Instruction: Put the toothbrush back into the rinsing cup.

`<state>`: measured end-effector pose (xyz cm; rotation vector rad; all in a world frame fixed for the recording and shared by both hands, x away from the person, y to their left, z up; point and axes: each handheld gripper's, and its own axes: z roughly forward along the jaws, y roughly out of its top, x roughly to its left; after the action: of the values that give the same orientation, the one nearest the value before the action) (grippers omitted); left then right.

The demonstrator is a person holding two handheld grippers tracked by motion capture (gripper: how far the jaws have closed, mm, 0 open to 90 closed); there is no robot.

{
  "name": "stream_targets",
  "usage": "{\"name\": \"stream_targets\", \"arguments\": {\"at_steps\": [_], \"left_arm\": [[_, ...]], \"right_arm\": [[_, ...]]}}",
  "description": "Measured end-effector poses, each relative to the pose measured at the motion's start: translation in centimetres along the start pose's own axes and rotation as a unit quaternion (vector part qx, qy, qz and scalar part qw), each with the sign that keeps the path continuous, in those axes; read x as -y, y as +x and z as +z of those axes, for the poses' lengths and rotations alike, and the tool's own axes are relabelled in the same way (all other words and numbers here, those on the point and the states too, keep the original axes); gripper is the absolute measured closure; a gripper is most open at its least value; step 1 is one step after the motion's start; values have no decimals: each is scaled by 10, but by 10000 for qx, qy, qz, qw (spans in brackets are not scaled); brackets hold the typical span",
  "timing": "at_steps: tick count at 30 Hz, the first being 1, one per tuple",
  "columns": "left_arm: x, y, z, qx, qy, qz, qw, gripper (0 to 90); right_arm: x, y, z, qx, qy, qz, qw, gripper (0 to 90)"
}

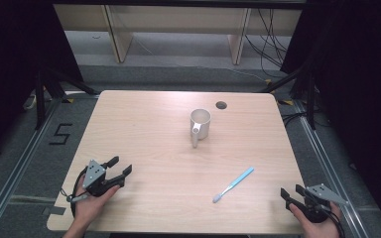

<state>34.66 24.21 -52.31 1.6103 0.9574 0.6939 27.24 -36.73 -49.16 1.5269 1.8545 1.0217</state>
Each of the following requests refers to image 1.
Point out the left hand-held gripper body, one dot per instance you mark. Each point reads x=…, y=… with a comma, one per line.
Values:
x=94, y=175

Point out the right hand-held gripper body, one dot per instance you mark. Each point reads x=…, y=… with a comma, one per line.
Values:
x=324, y=195

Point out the light blue toothbrush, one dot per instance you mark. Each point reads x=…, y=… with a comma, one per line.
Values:
x=234, y=183

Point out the person's left hand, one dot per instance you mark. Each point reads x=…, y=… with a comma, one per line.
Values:
x=89, y=206

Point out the person's right hand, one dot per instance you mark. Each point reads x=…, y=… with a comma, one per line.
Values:
x=320, y=229

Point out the grey tape strip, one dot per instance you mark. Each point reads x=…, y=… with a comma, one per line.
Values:
x=54, y=210

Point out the yellow tape piece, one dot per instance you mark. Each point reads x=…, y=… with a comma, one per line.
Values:
x=268, y=81
x=286, y=102
x=68, y=100

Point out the black metal stand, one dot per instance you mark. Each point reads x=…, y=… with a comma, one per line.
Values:
x=311, y=99
x=41, y=99

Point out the black curtain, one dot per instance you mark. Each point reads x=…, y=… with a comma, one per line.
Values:
x=360, y=82
x=10, y=66

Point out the light wooden shelf unit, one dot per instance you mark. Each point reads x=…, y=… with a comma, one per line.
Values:
x=178, y=20

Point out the aluminium floor rail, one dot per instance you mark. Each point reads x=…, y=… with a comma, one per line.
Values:
x=16, y=165
x=330, y=172

